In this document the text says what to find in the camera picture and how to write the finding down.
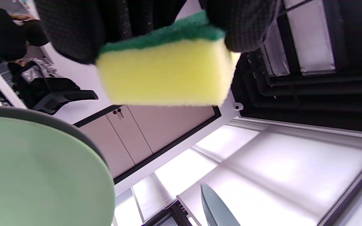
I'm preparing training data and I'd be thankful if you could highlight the white roller blind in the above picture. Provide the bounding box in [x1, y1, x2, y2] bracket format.
[115, 124, 362, 226]

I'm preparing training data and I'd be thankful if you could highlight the brown door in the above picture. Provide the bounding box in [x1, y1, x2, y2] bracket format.
[74, 105, 222, 185]

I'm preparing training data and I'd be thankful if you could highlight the person's left hand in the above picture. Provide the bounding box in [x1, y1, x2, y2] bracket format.
[35, 0, 279, 65]

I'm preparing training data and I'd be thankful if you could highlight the light green plate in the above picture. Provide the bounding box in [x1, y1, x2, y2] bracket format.
[0, 116, 115, 226]

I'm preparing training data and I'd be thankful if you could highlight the teal plate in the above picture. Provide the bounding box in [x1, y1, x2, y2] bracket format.
[201, 184, 241, 226]

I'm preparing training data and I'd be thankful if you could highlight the black window frame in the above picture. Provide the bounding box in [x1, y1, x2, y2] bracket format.
[142, 200, 200, 226]

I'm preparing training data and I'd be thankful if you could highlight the black chrome-base office chair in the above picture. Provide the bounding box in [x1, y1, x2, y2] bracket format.
[10, 61, 99, 115]

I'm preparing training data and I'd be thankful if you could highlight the yellow green sponge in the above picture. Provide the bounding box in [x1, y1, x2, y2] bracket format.
[96, 11, 241, 107]

